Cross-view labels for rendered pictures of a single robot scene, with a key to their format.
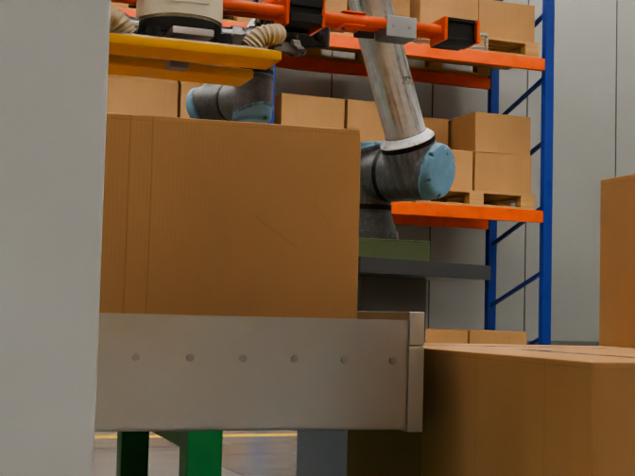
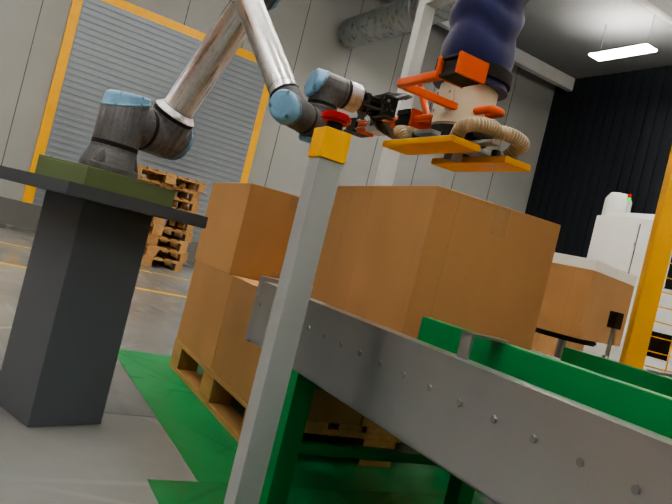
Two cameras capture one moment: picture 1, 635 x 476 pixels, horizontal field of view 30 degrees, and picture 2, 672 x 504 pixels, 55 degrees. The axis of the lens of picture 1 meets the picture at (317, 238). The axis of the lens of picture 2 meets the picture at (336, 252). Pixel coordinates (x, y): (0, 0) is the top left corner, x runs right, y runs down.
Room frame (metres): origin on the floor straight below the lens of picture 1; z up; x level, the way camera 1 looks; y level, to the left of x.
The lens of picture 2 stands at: (2.88, 2.12, 0.72)
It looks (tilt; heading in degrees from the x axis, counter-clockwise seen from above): 1 degrees up; 261
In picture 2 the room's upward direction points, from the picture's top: 14 degrees clockwise
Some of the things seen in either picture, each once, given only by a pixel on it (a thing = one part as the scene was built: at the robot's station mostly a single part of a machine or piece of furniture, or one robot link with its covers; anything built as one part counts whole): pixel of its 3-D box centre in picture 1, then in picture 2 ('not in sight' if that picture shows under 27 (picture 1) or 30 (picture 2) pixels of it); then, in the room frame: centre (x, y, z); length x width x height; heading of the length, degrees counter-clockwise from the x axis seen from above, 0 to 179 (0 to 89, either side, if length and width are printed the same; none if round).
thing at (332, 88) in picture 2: not in sight; (327, 88); (2.70, 0.15, 1.21); 0.12 x 0.09 x 0.10; 20
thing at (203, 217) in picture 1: (182, 235); (422, 269); (2.31, 0.26, 0.75); 0.60 x 0.40 x 0.40; 105
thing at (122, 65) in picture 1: (167, 62); (429, 140); (2.40, 0.32, 1.11); 0.34 x 0.10 x 0.05; 110
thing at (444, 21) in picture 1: (454, 33); (361, 128); (2.51, -0.28, 1.21); 0.08 x 0.07 x 0.05; 110
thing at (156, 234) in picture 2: not in sight; (147, 216); (4.09, -7.67, 0.65); 1.29 x 1.10 x 1.30; 111
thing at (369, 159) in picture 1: (367, 174); (124, 118); (3.31, -0.14, 1.00); 0.17 x 0.15 x 0.18; 50
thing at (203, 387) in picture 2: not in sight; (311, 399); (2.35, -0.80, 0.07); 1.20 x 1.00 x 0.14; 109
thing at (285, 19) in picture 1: (299, 15); (413, 121); (2.39, 0.05, 1.21); 0.10 x 0.08 x 0.06; 20
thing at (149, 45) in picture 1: (189, 43); (478, 159); (2.22, 0.25, 1.11); 0.34 x 0.10 x 0.05; 110
